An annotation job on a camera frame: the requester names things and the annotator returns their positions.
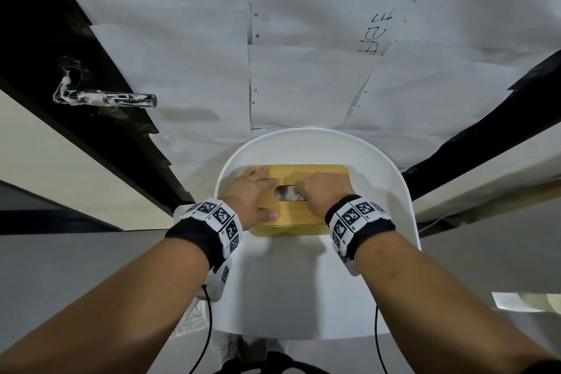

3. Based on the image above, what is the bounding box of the left marker wrist band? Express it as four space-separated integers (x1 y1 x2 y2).
165 198 244 271

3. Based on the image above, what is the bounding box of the white folded paper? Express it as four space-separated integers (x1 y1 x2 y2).
491 292 561 314

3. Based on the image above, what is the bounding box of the white chair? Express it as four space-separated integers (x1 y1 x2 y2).
213 127 422 342

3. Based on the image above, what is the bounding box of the person's right forearm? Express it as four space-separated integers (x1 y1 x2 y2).
353 229 561 374

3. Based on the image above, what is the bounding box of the black cable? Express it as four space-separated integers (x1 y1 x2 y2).
374 305 389 374
189 284 214 374

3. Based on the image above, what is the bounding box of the silver door handle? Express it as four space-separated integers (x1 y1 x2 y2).
53 70 157 109

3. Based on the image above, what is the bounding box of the right marker wrist band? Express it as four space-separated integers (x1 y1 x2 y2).
325 194 396 276

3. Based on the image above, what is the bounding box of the person's right hand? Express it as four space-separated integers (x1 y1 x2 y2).
294 172 356 218

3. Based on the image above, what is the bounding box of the person's left forearm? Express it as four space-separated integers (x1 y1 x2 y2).
0 236 211 374

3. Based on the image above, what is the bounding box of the wooden tissue box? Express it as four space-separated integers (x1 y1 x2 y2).
249 164 350 238

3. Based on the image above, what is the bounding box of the black door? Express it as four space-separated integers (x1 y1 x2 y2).
0 0 195 217

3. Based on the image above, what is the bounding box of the white tissue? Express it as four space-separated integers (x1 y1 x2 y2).
277 186 306 202

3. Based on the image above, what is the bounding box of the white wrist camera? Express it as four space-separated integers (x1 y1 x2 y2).
197 255 231 303

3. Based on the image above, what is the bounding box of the marker wrist band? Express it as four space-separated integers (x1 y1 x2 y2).
325 194 396 276
165 198 244 271

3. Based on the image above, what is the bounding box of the large white paper sheet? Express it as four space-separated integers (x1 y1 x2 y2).
340 0 561 172

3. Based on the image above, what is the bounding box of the person's left hand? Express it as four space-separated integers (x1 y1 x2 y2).
218 165 281 231

